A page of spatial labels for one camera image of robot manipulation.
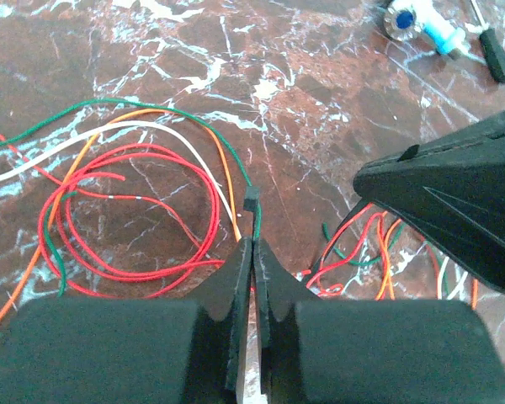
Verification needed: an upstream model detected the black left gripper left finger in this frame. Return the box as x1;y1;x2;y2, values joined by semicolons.
0;237;253;403

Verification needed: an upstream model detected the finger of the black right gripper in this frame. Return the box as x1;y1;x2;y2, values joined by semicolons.
353;110;505;294

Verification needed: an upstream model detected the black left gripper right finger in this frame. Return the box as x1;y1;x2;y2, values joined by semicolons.
253;240;505;403

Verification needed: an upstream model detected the thin red wire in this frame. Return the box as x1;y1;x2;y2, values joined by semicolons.
0;120;443;300

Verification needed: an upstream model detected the thick red wire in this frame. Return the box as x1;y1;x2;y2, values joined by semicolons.
37;142;226;300

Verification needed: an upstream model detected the orange wire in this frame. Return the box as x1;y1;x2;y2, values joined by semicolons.
0;108;480;334

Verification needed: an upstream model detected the green wire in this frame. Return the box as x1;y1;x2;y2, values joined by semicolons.
0;97;449;340

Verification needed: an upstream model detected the white wire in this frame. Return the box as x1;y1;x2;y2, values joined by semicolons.
0;120;468;300

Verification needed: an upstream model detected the black handle screwdriver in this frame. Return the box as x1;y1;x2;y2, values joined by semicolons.
470;0;505;84

